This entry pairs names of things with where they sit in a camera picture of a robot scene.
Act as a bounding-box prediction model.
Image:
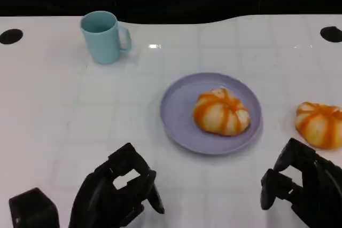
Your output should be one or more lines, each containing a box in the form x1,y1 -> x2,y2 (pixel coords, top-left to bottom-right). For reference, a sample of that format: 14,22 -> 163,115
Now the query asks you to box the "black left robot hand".
68,142 -> 165,228

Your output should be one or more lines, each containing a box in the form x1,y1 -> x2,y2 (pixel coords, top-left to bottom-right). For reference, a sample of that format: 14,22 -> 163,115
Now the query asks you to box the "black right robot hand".
260,137 -> 342,228

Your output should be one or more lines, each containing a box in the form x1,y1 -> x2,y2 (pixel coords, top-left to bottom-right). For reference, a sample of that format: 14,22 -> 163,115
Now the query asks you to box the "orange and white bread roll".
192,87 -> 252,137
295,101 -> 342,150

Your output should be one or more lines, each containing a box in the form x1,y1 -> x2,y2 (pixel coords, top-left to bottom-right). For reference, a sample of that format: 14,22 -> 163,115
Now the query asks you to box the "lilac plate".
159,72 -> 263,156

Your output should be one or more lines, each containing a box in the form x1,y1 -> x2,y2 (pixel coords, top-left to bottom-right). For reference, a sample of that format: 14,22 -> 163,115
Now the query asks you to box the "pale green mug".
80,10 -> 132,65

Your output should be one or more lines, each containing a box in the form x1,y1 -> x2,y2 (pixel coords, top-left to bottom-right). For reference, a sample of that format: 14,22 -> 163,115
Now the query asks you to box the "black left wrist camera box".
9,187 -> 60,228

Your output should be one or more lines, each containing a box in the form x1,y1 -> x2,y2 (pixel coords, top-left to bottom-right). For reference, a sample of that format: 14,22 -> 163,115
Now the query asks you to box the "black table cable grommet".
320,26 -> 342,43
0,28 -> 24,45

